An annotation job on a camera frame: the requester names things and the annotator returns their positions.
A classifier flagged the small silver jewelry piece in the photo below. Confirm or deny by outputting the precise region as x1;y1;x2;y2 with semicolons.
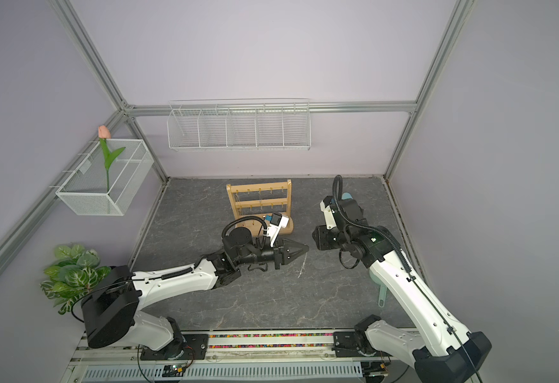
297;254;308;279

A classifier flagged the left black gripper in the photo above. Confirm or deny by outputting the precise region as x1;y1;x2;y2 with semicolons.
235;237;308;271

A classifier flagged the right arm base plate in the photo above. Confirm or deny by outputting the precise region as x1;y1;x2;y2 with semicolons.
332;330;387;357

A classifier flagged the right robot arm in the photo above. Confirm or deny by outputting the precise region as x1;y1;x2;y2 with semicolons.
312;176;492;382

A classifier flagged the green leafy artificial plant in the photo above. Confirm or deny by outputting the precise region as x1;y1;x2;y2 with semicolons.
40;244;111;315

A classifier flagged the pink artificial tulip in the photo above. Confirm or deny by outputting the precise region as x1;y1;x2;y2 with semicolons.
98;125;126;192

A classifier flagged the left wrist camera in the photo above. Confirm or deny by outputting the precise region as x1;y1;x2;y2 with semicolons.
265;213;290;247

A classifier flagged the white mesh wall basket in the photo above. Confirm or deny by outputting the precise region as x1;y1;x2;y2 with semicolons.
56;139;154;216

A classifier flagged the white wire wall shelf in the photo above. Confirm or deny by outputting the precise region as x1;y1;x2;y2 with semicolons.
167;98;311;151

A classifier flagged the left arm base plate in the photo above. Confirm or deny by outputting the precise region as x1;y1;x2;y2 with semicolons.
140;333;209;361

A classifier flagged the white slotted cable duct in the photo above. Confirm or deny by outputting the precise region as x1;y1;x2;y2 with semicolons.
81;361;364;382

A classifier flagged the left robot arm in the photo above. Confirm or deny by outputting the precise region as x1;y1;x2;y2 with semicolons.
81;213;309;360

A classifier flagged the wooden jewelry display stand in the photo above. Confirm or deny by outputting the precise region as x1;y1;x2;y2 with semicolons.
226;180;294;236

